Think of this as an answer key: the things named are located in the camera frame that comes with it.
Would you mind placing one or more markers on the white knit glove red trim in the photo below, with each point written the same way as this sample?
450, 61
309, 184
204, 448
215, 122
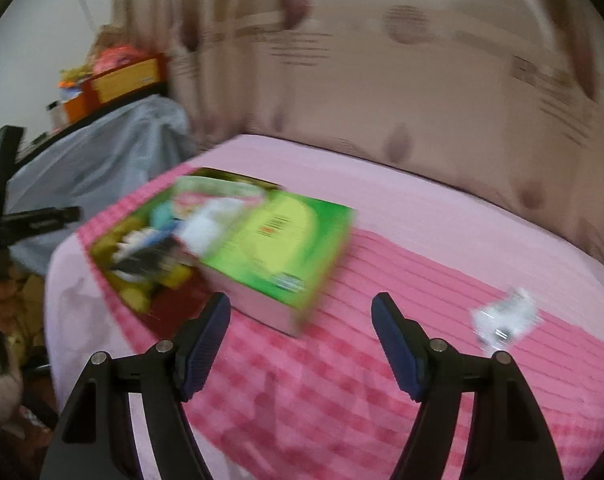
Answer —
200, 232

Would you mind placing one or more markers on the teal fluffy scrunchie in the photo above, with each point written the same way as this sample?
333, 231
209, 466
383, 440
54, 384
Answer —
162, 218

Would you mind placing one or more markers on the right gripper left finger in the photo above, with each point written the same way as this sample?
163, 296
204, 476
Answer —
94, 438

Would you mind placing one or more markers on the pink checkered tablecloth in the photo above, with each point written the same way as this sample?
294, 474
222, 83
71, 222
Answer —
326, 405

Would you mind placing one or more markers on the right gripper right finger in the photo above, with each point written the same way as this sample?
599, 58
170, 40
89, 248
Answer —
509, 437

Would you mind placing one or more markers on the grey-blue plastic cover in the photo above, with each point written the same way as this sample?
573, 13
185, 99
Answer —
96, 166

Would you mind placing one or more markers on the red and yellow box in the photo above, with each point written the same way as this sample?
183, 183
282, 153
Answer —
124, 80

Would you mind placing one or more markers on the green tissue pack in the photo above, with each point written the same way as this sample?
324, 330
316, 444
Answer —
275, 262

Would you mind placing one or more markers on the orange plastic bag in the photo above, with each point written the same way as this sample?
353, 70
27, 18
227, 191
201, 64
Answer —
115, 57

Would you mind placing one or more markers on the orange box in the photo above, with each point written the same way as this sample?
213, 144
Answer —
78, 101

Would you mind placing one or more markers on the beige leaf-pattern curtain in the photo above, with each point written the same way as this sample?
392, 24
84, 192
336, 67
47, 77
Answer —
503, 99

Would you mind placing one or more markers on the gold metal tray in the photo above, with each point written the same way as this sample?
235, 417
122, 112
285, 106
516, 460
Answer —
161, 305

